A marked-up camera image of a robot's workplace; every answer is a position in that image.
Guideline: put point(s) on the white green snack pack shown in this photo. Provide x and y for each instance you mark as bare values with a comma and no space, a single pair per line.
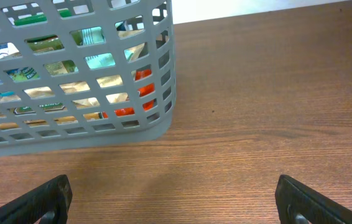
92,36

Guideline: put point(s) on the blue cardboard box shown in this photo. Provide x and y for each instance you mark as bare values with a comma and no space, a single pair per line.
7,49

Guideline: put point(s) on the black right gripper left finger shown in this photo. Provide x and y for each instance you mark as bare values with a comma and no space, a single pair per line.
48,203

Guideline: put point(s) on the orange spaghetti packet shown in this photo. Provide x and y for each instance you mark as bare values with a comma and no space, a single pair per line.
145,90

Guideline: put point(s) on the grey plastic shopping basket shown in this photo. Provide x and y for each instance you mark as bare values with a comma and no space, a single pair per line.
124,24

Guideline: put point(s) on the beige grain bag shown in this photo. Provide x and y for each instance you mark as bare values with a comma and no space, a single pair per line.
131,54

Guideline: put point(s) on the green lid glass jar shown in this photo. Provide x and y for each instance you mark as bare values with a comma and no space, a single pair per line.
48,42

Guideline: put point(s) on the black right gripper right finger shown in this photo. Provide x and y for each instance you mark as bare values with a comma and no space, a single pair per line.
298,203

